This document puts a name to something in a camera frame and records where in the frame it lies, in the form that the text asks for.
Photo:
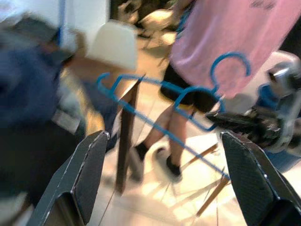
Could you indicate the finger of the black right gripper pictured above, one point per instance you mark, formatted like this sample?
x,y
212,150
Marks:
x,y
230,117
235,128

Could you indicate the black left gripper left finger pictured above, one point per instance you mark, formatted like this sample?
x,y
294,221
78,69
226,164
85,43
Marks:
x,y
82,176

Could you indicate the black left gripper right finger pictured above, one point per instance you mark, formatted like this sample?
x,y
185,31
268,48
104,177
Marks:
x,y
247,176

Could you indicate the blue plastic hanger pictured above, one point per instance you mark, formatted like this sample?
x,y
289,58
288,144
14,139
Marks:
x,y
230,55

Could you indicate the white plastic chair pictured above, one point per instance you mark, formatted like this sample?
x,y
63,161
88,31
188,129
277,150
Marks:
x,y
211,195
113,44

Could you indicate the black slide sandal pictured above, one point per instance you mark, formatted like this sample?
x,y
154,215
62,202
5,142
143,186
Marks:
x,y
141,150
174,168

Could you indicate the person in pink shirt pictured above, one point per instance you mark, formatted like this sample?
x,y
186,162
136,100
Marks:
x,y
223,35

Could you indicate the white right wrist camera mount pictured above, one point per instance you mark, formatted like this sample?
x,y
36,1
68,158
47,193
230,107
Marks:
x,y
268,96

